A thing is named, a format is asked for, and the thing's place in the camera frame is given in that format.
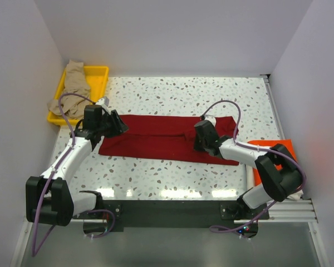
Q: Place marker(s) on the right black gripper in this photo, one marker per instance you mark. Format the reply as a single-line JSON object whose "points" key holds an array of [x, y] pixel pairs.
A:
{"points": [[196, 146]]}

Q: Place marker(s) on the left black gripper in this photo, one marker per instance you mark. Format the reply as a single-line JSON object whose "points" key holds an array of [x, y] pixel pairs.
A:
{"points": [[118, 126]]}

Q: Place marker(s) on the dark red t shirt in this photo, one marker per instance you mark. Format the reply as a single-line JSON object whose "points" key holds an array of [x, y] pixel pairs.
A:
{"points": [[159, 137]]}

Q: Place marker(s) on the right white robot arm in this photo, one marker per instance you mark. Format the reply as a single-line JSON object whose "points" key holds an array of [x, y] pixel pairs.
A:
{"points": [[279, 172]]}

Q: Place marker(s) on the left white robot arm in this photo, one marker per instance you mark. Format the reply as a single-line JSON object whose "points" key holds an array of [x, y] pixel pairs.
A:
{"points": [[49, 200]]}

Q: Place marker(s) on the yellow plastic tray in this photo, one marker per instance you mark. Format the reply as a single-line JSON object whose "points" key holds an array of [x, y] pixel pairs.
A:
{"points": [[96, 78]]}

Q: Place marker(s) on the beige crumpled t shirt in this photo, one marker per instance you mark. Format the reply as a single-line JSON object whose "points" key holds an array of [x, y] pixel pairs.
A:
{"points": [[75, 82]]}

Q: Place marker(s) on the orange folded t shirt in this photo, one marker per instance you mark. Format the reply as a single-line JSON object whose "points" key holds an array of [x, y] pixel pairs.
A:
{"points": [[271, 143]]}

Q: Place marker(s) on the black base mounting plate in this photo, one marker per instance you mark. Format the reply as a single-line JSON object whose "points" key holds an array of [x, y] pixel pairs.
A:
{"points": [[180, 213]]}

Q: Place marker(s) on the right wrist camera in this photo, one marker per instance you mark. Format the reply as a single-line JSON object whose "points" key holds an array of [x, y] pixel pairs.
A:
{"points": [[209, 118]]}

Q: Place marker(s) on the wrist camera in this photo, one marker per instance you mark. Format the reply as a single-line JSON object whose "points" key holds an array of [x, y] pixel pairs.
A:
{"points": [[104, 103], [209, 118]]}

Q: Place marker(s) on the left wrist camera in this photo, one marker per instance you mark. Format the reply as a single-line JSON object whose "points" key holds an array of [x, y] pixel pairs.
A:
{"points": [[104, 103]]}

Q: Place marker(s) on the aluminium frame rail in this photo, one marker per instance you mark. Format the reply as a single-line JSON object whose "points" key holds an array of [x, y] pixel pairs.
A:
{"points": [[291, 211]]}

